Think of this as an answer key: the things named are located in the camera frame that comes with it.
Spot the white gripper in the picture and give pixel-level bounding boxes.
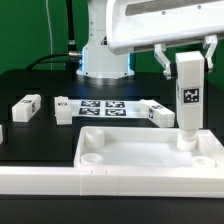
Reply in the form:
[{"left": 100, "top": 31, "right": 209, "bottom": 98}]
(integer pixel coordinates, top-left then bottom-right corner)
[{"left": 106, "top": 0, "right": 224, "bottom": 80}]

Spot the white desk tabletop tray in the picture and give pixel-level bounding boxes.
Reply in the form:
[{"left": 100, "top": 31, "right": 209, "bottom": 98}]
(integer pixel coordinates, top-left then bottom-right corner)
[{"left": 74, "top": 126, "right": 224, "bottom": 167}]

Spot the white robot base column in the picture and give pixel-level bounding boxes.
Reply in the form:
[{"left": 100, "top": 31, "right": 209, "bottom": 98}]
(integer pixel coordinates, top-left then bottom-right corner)
[{"left": 76, "top": 0, "right": 134, "bottom": 85}]

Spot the white sheet with fiducial tags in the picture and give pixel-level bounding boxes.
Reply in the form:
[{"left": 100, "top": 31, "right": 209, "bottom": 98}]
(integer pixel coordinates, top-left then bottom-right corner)
[{"left": 69, "top": 99, "right": 147, "bottom": 118}]

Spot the white block at left edge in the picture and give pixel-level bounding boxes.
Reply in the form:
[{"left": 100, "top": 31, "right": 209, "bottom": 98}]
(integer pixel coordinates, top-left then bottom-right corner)
[{"left": 0, "top": 125, "right": 3, "bottom": 145}]

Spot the black cable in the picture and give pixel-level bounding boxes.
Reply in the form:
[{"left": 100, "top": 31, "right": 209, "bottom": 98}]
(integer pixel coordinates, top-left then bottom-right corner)
[{"left": 25, "top": 0, "right": 83, "bottom": 70}]

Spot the thin white cable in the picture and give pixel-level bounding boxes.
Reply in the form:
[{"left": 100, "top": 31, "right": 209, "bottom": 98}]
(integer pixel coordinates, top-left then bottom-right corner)
[{"left": 45, "top": 0, "right": 54, "bottom": 71}]

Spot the white front fence rail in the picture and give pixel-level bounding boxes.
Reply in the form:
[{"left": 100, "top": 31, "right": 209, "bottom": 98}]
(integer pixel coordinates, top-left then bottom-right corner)
[{"left": 0, "top": 166, "right": 224, "bottom": 198}]

